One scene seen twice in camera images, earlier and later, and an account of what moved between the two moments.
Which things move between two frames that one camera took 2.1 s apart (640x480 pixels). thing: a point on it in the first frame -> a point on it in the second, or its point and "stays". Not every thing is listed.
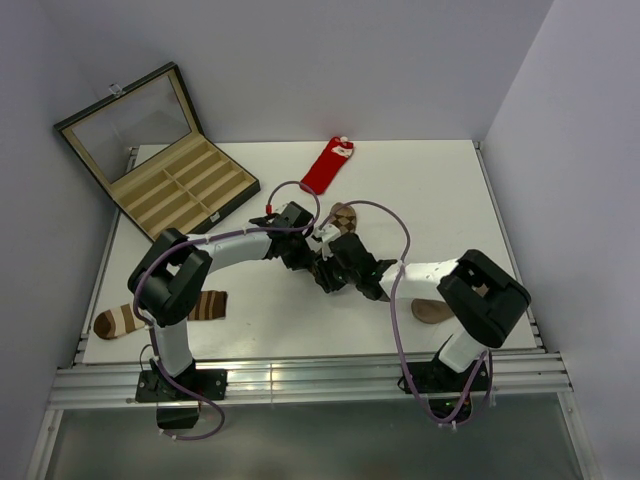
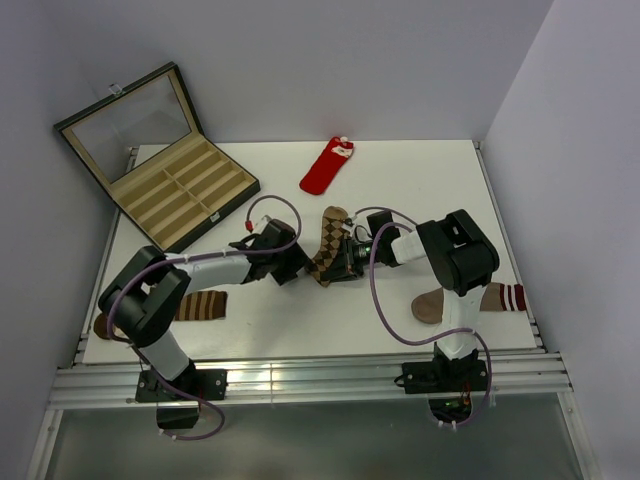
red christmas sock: (325, 168) stays
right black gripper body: (333, 276) -> (357, 256)
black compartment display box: (145, 143) stays
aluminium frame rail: (302, 381) stays
